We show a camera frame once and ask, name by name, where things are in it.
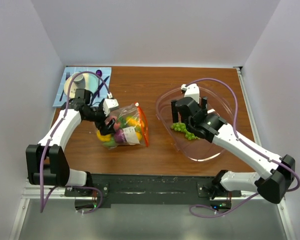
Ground aluminium rail frame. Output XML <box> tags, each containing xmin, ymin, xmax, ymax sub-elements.
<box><xmin>10</xmin><ymin>66</ymin><xmax>288</xmax><ymax>240</ymax></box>

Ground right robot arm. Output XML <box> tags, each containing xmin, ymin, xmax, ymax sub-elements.
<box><xmin>171</xmin><ymin>97</ymin><xmax>296</xmax><ymax>204</ymax></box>

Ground dark blue plastic fork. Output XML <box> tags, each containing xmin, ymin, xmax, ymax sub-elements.
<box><xmin>58</xmin><ymin>71</ymin><xmax>71</xmax><ymax>102</ymax></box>

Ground dark blue plastic knife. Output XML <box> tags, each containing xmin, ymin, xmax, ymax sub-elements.
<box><xmin>91</xmin><ymin>82</ymin><xmax>104</xmax><ymax>105</ymax></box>

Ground beige and green plate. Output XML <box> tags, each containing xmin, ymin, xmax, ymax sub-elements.
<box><xmin>63</xmin><ymin>73</ymin><xmax>98</xmax><ymax>99</ymax></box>

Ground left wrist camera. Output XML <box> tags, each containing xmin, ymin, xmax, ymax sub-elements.
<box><xmin>102</xmin><ymin>92</ymin><xmax>119</xmax><ymax>117</ymax></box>

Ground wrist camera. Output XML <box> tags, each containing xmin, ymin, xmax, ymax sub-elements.
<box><xmin>181</xmin><ymin>83</ymin><xmax>200</xmax><ymax>104</ymax></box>
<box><xmin>102</xmin><ymin>92</ymin><xmax>119</xmax><ymax>117</ymax></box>

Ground purple plastic spoon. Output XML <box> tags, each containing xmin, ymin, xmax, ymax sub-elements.
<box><xmin>95</xmin><ymin>69</ymin><xmax>102</xmax><ymax>86</ymax></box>

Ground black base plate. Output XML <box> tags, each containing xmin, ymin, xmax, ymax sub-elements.
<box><xmin>64</xmin><ymin>173</ymin><xmax>242</xmax><ymax>210</ymax></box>

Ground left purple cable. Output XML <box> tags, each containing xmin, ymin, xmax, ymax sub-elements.
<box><xmin>39</xmin><ymin>71</ymin><xmax>112</xmax><ymax>215</ymax></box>

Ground blue checked placemat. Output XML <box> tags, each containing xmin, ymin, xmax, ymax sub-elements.
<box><xmin>53</xmin><ymin>66</ymin><xmax>112</xmax><ymax>108</ymax></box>

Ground clear zip top bag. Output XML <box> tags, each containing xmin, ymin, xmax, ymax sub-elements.
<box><xmin>98</xmin><ymin>102</ymin><xmax>149</xmax><ymax>149</ymax></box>

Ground large clear plastic bowl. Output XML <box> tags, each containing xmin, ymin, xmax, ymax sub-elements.
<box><xmin>156</xmin><ymin>86</ymin><xmax>234</xmax><ymax>162</ymax></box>

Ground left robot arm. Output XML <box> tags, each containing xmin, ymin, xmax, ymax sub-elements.
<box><xmin>25</xmin><ymin>89</ymin><xmax>119</xmax><ymax>196</ymax></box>

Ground yellow fake lemon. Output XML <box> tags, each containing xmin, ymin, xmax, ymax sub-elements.
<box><xmin>126</xmin><ymin>117</ymin><xmax>139</xmax><ymax>127</ymax></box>

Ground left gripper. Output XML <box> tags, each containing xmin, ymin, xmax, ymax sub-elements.
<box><xmin>83</xmin><ymin>98</ymin><xmax>116</xmax><ymax>135</ymax></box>

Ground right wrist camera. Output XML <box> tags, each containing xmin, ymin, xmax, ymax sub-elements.
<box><xmin>181</xmin><ymin>83</ymin><xmax>200</xmax><ymax>104</ymax></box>

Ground purple fake eggplant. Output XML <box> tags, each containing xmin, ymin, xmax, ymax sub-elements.
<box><xmin>113</xmin><ymin>129</ymin><xmax>126</xmax><ymax>144</ymax></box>

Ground grey cup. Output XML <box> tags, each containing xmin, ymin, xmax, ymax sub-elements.
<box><xmin>73</xmin><ymin>74</ymin><xmax>85</xmax><ymax>89</ymax></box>

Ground green fake grapes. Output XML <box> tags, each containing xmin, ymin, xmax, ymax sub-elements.
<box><xmin>170</xmin><ymin>122</ymin><xmax>198</xmax><ymax>141</ymax></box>

